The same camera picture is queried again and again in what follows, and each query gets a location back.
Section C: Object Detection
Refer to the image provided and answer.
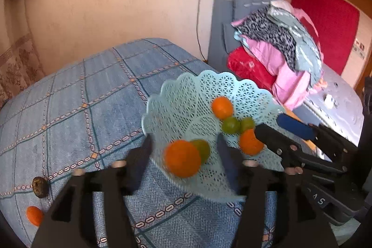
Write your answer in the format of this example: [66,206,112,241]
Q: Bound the grey padded sofa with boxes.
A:
[208,0,288,74]

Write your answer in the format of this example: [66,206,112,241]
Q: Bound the leopard print cloth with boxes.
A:
[238,7,300,68]

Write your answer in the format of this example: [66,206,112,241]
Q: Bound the large orange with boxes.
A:
[163,140,202,178]

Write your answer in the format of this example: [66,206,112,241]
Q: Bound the small orange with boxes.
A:
[26,206,45,227]
[211,96,234,118]

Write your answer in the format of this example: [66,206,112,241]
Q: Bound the small white box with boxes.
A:
[323,93,338,109]

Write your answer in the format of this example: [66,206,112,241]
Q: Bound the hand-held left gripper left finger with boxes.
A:
[31,135,153,248]

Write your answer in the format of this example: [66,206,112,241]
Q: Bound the red wall panel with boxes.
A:
[291,0,361,76]

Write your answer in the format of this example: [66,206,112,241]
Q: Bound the green lime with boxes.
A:
[240,117,256,132]

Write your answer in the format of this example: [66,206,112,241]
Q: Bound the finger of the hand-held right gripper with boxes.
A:
[276,114,361,155]
[254,124,346,176]

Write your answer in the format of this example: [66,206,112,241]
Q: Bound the blue patterned bedspread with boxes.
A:
[0,38,279,248]

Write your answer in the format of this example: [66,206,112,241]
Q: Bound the black power cable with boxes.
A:
[197,0,208,63]

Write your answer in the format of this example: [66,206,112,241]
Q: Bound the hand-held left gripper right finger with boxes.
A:
[216,135,339,248]

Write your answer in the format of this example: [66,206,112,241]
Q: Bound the bumpy mandarin orange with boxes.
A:
[239,129,264,156]

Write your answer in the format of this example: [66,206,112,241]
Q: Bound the beige patterned curtain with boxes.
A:
[0,0,47,109]

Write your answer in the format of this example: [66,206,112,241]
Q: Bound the red blanket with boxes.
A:
[227,46,276,92]

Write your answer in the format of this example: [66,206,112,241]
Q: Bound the green tomato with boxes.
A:
[190,139,210,164]
[222,116,241,134]

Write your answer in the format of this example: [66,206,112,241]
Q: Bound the light blue plastic basket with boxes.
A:
[141,70,287,203]

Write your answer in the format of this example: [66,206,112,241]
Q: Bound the teal cloth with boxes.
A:
[267,4,324,86]

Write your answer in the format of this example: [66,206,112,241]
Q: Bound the pile of clothes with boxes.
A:
[231,1,317,109]

